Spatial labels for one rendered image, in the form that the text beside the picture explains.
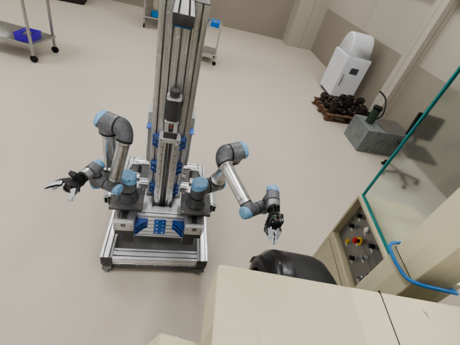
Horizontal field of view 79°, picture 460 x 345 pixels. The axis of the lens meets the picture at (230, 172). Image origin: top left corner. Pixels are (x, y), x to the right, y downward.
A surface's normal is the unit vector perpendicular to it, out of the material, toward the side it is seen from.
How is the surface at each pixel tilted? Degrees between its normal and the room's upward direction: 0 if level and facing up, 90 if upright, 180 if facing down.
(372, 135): 90
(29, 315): 0
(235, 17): 90
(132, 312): 0
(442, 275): 90
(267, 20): 90
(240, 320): 0
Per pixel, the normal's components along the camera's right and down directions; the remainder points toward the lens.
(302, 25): 0.10, 0.66
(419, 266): -0.97, -0.21
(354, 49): 0.16, 0.39
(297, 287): 0.23, -0.74
